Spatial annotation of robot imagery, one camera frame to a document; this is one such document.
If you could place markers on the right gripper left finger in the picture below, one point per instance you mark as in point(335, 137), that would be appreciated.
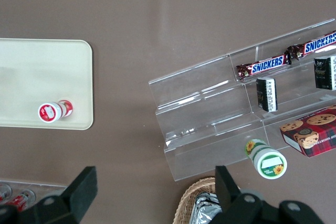
point(84, 190)

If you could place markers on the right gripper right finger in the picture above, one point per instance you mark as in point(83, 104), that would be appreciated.
point(225, 190)

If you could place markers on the oval tan wicker basket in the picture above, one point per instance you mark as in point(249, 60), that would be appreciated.
point(189, 195)

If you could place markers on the beige plastic tray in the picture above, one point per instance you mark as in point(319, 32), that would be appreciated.
point(39, 72)

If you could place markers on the clear acrylic bottle rack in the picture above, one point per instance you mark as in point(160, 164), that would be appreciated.
point(39, 190)

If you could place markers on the green white sunflower bottle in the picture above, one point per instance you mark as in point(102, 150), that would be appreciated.
point(267, 163)

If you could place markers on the red cola bottle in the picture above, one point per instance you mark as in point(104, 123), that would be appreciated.
point(21, 200)
point(4, 192)

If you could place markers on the clear acrylic step shelf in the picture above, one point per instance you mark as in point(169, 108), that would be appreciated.
point(204, 119)

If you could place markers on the red white yogurt cup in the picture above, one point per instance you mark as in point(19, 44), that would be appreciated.
point(50, 111)

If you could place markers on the small black box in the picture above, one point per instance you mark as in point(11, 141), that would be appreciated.
point(325, 73)
point(266, 94)

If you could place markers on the red tartan cookie box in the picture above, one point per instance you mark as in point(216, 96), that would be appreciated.
point(315, 132)

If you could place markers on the Snickers bar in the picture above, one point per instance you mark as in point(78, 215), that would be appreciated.
point(317, 45)
point(266, 65)

